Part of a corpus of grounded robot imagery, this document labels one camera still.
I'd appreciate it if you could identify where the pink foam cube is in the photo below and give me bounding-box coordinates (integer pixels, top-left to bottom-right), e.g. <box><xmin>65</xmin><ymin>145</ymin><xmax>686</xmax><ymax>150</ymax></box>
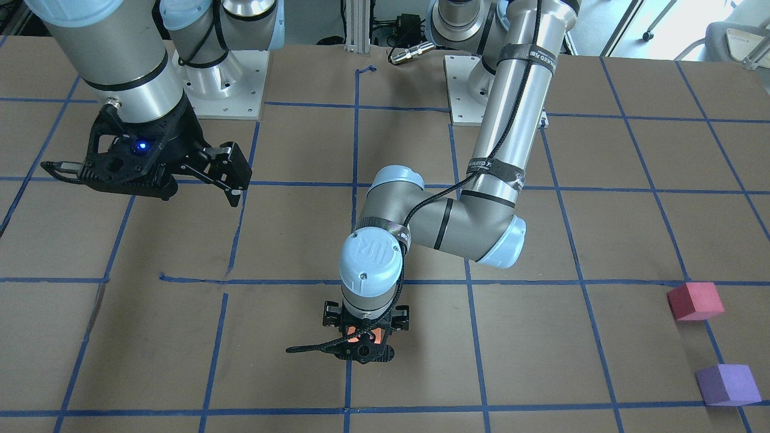
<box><xmin>667</xmin><ymin>281</ymin><xmax>724</xmax><ymax>321</ymax></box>

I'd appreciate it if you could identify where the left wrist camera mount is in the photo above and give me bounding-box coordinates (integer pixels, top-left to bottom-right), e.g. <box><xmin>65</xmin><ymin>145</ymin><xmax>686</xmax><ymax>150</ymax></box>
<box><xmin>285</xmin><ymin>337</ymin><xmax>395</xmax><ymax>364</ymax></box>

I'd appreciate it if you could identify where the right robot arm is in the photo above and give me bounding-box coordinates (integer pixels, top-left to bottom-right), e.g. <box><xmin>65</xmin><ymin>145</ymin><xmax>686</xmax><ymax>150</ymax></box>
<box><xmin>26</xmin><ymin>1</ymin><xmax>252</xmax><ymax>207</ymax></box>

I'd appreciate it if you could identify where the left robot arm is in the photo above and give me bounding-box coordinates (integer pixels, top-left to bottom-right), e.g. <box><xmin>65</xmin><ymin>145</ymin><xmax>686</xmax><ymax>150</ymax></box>
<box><xmin>324</xmin><ymin>1</ymin><xmax>580</xmax><ymax>343</ymax></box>

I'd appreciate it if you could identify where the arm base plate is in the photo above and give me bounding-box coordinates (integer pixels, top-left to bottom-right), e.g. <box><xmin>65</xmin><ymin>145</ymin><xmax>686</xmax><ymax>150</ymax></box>
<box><xmin>171</xmin><ymin>51</ymin><xmax>270</xmax><ymax>120</ymax></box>
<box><xmin>443</xmin><ymin>54</ymin><xmax>548</xmax><ymax>127</ymax></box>

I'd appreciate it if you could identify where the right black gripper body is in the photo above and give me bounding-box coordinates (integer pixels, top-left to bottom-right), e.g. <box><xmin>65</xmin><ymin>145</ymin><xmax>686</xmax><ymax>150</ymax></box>
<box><xmin>123</xmin><ymin>93</ymin><xmax>208</xmax><ymax>181</ymax></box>

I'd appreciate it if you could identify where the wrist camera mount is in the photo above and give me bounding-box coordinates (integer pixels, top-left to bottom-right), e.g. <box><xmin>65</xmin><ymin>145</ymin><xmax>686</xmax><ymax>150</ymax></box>
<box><xmin>285</xmin><ymin>337</ymin><xmax>395</xmax><ymax>364</ymax></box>
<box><xmin>40</xmin><ymin>99</ymin><xmax>177</xmax><ymax>200</ymax></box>

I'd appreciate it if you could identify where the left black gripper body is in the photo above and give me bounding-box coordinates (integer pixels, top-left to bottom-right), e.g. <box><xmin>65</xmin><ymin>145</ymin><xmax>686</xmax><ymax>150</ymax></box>
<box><xmin>339</xmin><ymin>306</ymin><xmax>394</xmax><ymax>343</ymax></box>

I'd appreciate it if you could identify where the orange foam cube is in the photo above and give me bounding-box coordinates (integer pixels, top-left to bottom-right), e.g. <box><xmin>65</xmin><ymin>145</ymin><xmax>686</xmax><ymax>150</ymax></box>
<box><xmin>347</xmin><ymin>327</ymin><xmax>387</xmax><ymax>345</ymax></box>

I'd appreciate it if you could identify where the purple foam cube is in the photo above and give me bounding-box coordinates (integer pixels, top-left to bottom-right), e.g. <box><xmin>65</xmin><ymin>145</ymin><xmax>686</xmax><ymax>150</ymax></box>
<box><xmin>695</xmin><ymin>364</ymin><xmax>762</xmax><ymax>407</ymax></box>

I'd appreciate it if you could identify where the aluminium frame post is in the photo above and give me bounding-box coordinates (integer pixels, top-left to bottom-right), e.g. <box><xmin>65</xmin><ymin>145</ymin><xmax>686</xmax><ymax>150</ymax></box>
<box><xmin>342</xmin><ymin>1</ymin><xmax>373</xmax><ymax>57</ymax></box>

